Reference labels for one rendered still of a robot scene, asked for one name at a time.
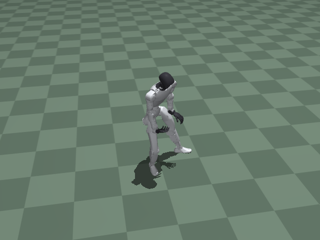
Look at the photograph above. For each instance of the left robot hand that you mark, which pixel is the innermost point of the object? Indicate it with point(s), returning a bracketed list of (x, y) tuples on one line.
[(177, 116)]

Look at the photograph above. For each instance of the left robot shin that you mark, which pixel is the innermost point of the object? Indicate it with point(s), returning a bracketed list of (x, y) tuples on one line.
[(175, 139)]

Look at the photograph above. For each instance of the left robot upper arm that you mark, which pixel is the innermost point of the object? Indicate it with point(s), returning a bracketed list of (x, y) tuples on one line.
[(171, 96)]

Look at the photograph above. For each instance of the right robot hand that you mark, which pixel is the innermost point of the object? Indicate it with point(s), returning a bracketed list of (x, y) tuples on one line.
[(162, 130)]

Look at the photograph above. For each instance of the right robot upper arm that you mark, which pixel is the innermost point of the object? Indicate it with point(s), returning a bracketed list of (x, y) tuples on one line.
[(150, 97)]

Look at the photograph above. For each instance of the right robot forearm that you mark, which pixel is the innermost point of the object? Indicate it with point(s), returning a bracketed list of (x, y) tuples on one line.
[(153, 123)]

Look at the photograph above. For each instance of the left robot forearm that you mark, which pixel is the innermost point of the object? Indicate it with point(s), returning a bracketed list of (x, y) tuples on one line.
[(170, 105)]

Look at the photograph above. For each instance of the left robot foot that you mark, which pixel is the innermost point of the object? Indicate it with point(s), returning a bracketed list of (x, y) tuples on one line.
[(183, 150)]

